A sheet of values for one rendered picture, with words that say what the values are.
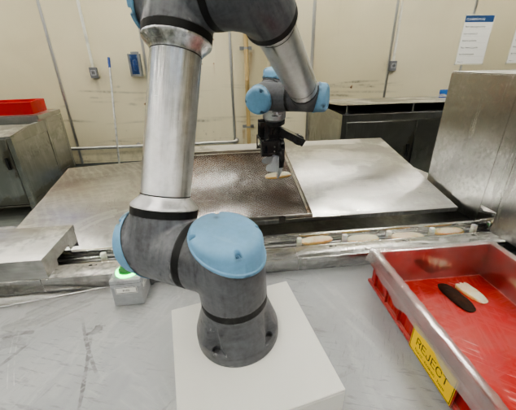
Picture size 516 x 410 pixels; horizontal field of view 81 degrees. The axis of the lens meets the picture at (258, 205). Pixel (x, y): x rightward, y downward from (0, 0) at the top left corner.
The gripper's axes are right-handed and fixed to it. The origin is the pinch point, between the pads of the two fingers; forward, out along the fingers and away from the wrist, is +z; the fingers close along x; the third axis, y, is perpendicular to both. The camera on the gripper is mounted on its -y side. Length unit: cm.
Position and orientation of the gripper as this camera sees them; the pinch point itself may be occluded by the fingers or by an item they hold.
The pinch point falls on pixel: (277, 172)
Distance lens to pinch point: 112.0
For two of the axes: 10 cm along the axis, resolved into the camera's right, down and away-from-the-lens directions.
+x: 2.5, 5.6, -7.9
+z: 0.0, 8.1, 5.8
